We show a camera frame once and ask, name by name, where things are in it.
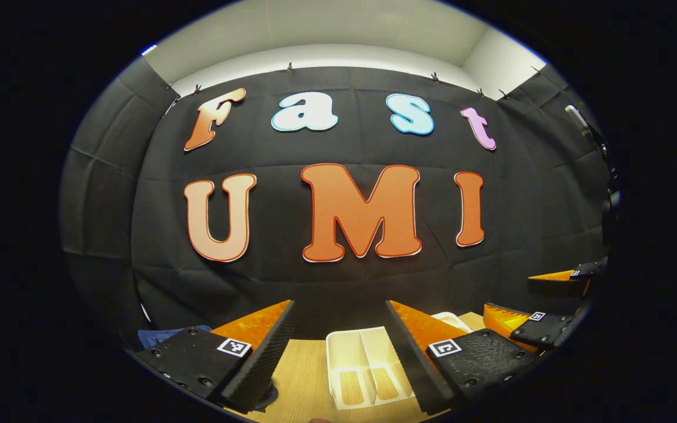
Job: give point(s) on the white plastic bookshelf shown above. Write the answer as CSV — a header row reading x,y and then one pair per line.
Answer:
x,y
356,358

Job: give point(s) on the blue schoolbag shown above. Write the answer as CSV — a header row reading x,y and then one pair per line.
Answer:
x,y
162,336

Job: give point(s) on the row of small backdrop clips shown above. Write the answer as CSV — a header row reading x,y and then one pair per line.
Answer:
x,y
289,67

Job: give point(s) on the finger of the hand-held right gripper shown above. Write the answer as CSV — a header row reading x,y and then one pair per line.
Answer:
x,y
550,332
556,285

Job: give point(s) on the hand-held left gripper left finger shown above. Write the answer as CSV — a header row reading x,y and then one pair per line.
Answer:
x,y
268,349

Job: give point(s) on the black backdrop cloth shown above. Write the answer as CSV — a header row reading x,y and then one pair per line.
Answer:
x,y
315,282

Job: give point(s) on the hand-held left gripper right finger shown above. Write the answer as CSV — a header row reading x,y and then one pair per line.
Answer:
x,y
406,358

